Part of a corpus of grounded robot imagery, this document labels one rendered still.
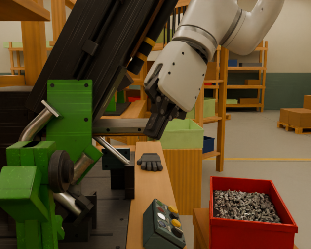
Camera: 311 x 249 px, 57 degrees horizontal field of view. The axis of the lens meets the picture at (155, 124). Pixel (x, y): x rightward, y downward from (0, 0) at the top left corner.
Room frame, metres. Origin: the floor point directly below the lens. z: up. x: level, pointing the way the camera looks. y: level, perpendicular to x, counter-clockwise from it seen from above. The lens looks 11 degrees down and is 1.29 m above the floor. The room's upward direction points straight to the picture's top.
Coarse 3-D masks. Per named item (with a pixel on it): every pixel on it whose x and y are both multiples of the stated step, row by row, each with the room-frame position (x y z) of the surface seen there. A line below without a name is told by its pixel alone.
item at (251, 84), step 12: (264, 48) 9.07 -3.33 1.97; (216, 60) 9.56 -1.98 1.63; (228, 60) 9.20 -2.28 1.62; (264, 60) 9.12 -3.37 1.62; (216, 72) 9.14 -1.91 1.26; (264, 72) 9.11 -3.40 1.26; (204, 84) 9.18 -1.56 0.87; (216, 84) 9.13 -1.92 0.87; (252, 84) 9.19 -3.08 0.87; (264, 84) 9.11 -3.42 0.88; (216, 96) 9.13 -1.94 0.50
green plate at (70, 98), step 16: (48, 80) 0.75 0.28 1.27; (64, 80) 0.75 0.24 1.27; (80, 80) 0.75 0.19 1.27; (48, 96) 0.74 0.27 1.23; (64, 96) 0.74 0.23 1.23; (80, 96) 0.74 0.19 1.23; (64, 112) 0.73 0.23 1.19; (80, 112) 0.73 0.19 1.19; (48, 128) 0.72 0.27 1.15; (64, 128) 0.72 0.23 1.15; (80, 128) 0.72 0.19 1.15; (64, 144) 0.71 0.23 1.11; (80, 144) 0.71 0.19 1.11
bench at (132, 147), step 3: (96, 147) 1.54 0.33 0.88; (99, 147) 1.54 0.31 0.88; (102, 147) 1.54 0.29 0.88; (114, 147) 1.54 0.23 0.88; (117, 147) 1.54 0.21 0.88; (120, 147) 1.54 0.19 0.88; (123, 147) 1.54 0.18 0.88; (126, 147) 1.54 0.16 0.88; (129, 147) 1.54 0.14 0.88; (132, 147) 1.54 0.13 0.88; (135, 147) 1.55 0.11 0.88; (132, 150) 1.48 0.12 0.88
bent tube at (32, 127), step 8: (48, 104) 0.70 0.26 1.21; (40, 112) 0.70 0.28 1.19; (48, 112) 0.69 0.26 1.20; (56, 112) 0.69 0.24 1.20; (40, 120) 0.69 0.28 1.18; (48, 120) 0.70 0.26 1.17; (24, 128) 0.69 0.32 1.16; (32, 128) 0.68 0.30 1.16; (40, 128) 0.69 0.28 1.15; (24, 136) 0.68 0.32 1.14; (32, 136) 0.68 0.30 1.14; (56, 200) 0.65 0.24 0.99; (64, 200) 0.64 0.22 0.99; (72, 200) 0.65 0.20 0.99; (72, 208) 0.64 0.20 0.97; (80, 208) 0.64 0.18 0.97
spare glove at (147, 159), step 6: (144, 156) 1.22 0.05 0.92; (150, 156) 1.22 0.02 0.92; (156, 156) 1.22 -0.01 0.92; (138, 162) 1.16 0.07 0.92; (144, 162) 1.14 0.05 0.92; (150, 162) 1.15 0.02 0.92; (156, 162) 1.16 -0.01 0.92; (144, 168) 1.10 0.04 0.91; (150, 168) 1.09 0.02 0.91; (156, 168) 1.09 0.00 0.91; (162, 168) 1.10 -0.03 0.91
